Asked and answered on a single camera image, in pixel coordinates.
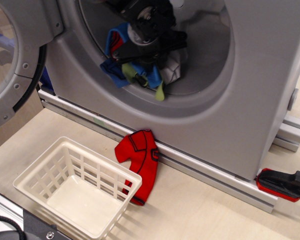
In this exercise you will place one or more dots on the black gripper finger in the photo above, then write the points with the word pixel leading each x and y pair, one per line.
pixel 163 60
pixel 148 66

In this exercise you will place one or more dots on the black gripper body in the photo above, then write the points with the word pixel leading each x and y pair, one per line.
pixel 133 48

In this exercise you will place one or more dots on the grey white cloth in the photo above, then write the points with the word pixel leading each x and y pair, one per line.
pixel 171 70

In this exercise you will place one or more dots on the light green miniature garment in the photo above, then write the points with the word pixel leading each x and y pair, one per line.
pixel 160 93

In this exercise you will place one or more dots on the blue miniature garment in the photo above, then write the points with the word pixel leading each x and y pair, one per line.
pixel 116 37

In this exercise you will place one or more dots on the white plastic laundry basket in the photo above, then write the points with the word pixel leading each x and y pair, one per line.
pixel 84 189

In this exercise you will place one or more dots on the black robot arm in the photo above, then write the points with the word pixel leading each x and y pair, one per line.
pixel 150 32

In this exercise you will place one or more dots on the grey toy washing machine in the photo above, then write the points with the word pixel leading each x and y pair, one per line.
pixel 238 73

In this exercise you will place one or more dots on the round washing machine door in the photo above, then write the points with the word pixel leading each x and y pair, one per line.
pixel 26 27

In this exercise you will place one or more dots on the red miniature shirt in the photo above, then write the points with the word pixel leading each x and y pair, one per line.
pixel 140 148

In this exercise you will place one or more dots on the short aluminium extrusion block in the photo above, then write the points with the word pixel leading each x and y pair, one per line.
pixel 288 135

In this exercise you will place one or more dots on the red black clamp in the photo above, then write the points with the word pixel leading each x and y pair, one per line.
pixel 279 184

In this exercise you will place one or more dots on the aluminium extrusion rail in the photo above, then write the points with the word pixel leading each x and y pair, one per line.
pixel 245 190

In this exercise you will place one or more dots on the black metal bracket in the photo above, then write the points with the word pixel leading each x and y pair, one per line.
pixel 37 229

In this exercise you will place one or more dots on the aluminium frame rail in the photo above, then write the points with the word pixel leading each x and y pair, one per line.
pixel 12 211

